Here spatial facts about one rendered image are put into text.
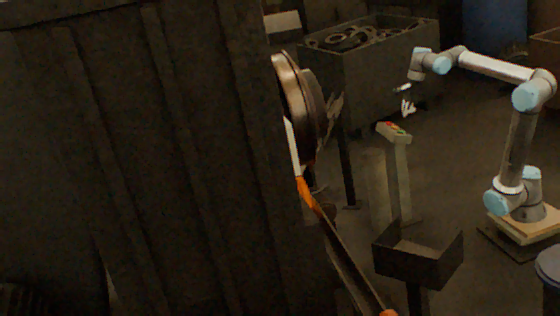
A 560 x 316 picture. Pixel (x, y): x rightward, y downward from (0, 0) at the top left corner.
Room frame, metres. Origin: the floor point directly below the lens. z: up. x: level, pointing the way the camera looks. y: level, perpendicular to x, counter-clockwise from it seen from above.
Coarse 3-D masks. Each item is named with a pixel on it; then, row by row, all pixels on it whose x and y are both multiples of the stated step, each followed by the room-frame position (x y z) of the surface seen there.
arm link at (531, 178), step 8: (528, 168) 2.64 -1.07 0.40; (536, 168) 2.63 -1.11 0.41; (528, 176) 2.56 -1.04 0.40; (536, 176) 2.57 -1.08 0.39; (528, 184) 2.55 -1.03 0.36; (536, 184) 2.56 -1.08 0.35; (528, 192) 2.52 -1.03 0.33; (536, 192) 2.56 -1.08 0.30; (528, 200) 2.55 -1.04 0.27; (536, 200) 2.55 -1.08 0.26
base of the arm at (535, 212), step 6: (522, 204) 2.57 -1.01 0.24; (534, 204) 2.55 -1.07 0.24; (540, 204) 2.57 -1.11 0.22; (516, 210) 2.59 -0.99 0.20; (522, 210) 2.56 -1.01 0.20; (528, 210) 2.55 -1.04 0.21; (534, 210) 2.54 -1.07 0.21; (540, 210) 2.55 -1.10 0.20; (546, 210) 2.58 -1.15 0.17; (510, 216) 2.63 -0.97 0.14; (516, 216) 2.57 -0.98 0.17; (522, 216) 2.56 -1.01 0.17; (528, 216) 2.54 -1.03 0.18; (534, 216) 2.53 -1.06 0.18; (540, 216) 2.53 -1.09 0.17; (522, 222) 2.54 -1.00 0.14; (528, 222) 2.53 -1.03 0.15
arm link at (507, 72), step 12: (456, 48) 2.95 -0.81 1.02; (456, 60) 2.89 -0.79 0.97; (468, 60) 2.83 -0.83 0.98; (480, 60) 2.78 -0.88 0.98; (492, 60) 2.74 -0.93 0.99; (480, 72) 2.78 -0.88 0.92; (492, 72) 2.70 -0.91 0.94; (504, 72) 2.64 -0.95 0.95; (516, 72) 2.59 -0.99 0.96; (528, 72) 2.55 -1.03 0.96; (540, 72) 2.49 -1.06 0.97; (516, 84) 2.60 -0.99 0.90; (552, 84) 2.40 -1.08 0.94; (552, 96) 2.40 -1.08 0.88
